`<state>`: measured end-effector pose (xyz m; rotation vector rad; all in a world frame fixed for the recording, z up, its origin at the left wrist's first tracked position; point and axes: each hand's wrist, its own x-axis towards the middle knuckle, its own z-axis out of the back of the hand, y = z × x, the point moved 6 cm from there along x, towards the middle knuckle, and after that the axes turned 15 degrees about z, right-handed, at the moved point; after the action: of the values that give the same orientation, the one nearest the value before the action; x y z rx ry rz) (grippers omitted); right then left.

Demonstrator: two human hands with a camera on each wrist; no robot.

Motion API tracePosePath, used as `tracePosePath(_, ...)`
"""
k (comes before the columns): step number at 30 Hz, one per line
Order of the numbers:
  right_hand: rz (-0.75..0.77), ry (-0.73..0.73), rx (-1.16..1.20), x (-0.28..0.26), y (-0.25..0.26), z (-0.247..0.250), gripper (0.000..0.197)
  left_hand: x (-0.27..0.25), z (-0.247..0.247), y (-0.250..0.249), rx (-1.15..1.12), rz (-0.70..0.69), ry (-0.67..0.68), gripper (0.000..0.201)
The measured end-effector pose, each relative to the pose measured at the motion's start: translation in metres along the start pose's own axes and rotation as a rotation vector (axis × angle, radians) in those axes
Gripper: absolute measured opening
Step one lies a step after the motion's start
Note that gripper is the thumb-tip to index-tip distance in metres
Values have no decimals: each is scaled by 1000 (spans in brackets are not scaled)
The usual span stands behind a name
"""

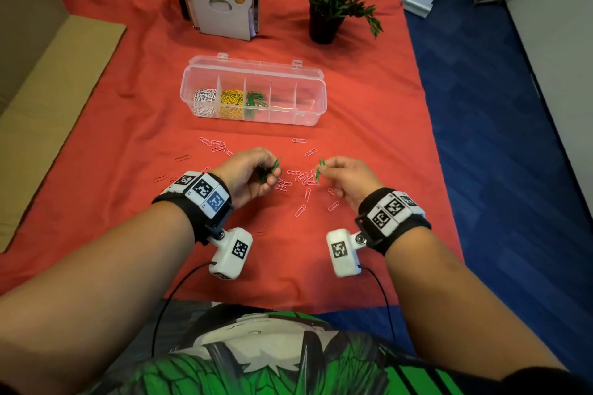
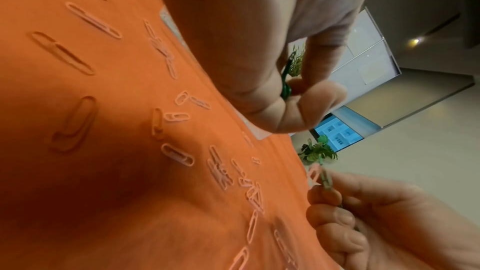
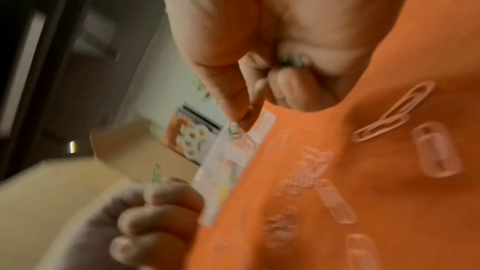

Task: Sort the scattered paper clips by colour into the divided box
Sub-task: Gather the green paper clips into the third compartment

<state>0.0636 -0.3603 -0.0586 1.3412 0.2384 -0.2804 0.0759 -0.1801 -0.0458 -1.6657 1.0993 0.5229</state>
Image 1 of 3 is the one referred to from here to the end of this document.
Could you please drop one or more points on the colored paper clips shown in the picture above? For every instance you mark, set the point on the colored paper clips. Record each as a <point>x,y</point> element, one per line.
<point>301,179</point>

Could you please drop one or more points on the person's left hand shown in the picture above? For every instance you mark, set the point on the person's left hand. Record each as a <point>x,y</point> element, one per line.
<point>238,177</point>

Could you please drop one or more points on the pile of yellow paper clips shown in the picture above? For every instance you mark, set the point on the pile of yellow paper clips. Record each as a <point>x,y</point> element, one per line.
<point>231,104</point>

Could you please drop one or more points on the person's right hand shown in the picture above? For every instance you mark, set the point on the person's right hand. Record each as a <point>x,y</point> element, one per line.
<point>354,182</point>

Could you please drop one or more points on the white paw-shaped bookend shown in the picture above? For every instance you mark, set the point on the white paw-shaped bookend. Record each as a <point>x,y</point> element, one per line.
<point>220,22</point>

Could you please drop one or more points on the black white marker wristband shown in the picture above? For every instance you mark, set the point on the black white marker wristband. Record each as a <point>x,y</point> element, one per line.
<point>394,219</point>
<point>199,200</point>

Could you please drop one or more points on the red tablecloth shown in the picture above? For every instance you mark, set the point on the red tablecloth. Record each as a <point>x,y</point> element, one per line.
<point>380,131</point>

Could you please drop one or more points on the single green paper clip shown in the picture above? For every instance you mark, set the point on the single green paper clip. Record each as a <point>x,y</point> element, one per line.
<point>318,172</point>

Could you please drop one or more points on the clear plastic compartment box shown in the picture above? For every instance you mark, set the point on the clear plastic compartment box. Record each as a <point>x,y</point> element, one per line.
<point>292,94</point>

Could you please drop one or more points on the person's right forearm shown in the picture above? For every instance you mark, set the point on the person's right forearm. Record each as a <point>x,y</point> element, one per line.
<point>458,311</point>

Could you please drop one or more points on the large brown cardboard box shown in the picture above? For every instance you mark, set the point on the large brown cardboard box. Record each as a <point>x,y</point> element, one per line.
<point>41,107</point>

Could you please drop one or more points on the pile of green paper clips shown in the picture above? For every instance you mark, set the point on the pile of green paper clips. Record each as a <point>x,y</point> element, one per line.
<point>254,100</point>

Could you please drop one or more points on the person's left forearm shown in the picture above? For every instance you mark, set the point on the person's left forearm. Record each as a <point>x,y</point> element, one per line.
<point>92,297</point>

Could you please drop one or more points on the pile of white paper clips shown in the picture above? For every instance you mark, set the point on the pile of white paper clips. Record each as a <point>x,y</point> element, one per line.
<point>205,102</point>

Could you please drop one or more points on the small green clip bunch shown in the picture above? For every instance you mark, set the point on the small green clip bunch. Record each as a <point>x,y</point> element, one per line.
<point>273,167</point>

